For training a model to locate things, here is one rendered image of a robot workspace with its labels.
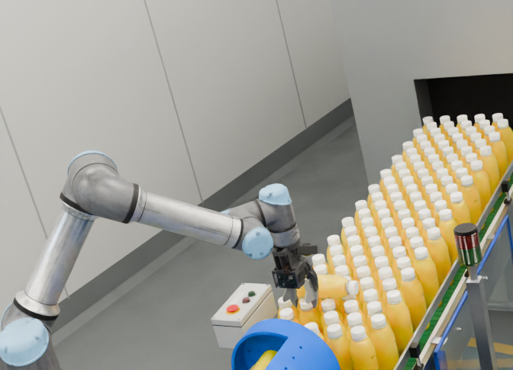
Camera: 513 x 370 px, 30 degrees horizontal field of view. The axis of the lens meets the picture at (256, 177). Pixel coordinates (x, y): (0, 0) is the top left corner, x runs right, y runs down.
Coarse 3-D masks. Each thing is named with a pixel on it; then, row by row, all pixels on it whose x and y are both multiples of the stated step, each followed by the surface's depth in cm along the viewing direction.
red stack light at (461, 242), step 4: (476, 232) 255; (456, 236) 256; (460, 236) 254; (464, 236) 254; (468, 236) 254; (472, 236) 254; (476, 236) 255; (456, 240) 256; (460, 240) 255; (464, 240) 254; (468, 240) 254; (472, 240) 254; (476, 240) 255; (456, 244) 258; (460, 244) 256; (464, 244) 255; (468, 244) 255; (472, 244) 255; (476, 244) 255; (460, 248) 256; (464, 248) 255; (468, 248) 255; (472, 248) 255
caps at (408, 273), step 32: (448, 128) 371; (416, 160) 349; (448, 160) 343; (480, 160) 333; (416, 192) 322; (448, 192) 320; (352, 224) 315; (384, 224) 308; (320, 256) 297; (384, 256) 287; (416, 256) 286; (384, 288) 273
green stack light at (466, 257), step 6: (456, 246) 259; (480, 246) 258; (462, 252) 256; (468, 252) 256; (474, 252) 256; (480, 252) 257; (462, 258) 257; (468, 258) 256; (474, 258) 256; (480, 258) 257; (462, 264) 258; (468, 264) 257; (474, 264) 257
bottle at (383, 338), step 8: (376, 328) 256; (384, 328) 257; (376, 336) 257; (384, 336) 256; (392, 336) 258; (376, 344) 257; (384, 344) 257; (392, 344) 258; (376, 352) 259; (384, 352) 258; (392, 352) 258; (384, 360) 259; (392, 360) 259; (384, 368) 260; (392, 368) 260
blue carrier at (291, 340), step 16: (272, 320) 241; (288, 320) 240; (256, 336) 247; (272, 336) 244; (288, 336) 234; (304, 336) 235; (240, 352) 250; (256, 352) 249; (288, 352) 230; (304, 352) 232; (320, 352) 235; (240, 368) 251; (272, 368) 224; (288, 368) 226; (304, 368) 228; (320, 368) 232; (336, 368) 237
